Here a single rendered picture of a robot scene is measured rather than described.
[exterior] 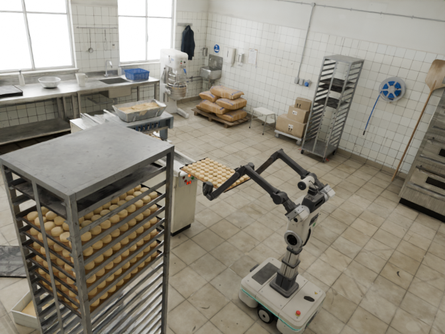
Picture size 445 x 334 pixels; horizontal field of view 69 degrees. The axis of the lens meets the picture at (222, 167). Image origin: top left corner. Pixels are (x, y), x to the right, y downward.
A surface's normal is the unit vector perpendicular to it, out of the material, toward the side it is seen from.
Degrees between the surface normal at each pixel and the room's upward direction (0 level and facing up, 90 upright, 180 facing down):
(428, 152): 90
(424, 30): 90
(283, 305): 0
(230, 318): 0
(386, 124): 90
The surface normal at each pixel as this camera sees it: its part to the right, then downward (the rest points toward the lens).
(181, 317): 0.11, -0.88
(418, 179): -0.67, 0.30
